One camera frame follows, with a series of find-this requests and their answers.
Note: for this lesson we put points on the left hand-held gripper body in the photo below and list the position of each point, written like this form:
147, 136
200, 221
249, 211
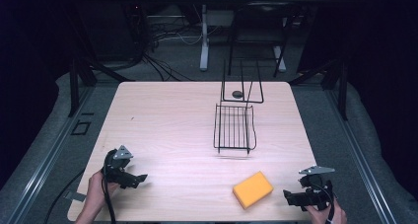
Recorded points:
118, 164

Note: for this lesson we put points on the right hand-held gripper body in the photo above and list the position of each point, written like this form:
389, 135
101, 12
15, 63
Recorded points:
316, 187

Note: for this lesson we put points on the person's right hand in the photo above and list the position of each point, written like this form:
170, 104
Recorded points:
325, 216

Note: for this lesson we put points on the person's left hand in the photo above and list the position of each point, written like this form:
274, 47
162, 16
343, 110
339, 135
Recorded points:
97, 188

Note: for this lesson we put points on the yellow sponge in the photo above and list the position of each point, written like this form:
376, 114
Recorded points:
253, 189

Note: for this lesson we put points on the black tape rectangle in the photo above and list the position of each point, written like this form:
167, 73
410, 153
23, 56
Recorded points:
81, 128

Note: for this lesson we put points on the grey tape strip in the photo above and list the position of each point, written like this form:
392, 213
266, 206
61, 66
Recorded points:
75, 196

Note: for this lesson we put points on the black metal stand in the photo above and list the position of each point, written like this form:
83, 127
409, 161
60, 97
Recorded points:
79, 72
332, 82

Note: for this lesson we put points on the black round table grommet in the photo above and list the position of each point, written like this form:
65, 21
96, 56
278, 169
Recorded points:
237, 94

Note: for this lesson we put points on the black chair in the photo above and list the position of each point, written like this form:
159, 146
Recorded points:
259, 30

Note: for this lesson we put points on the aluminium floor rail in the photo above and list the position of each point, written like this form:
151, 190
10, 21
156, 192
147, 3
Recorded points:
358, 151
46, 161

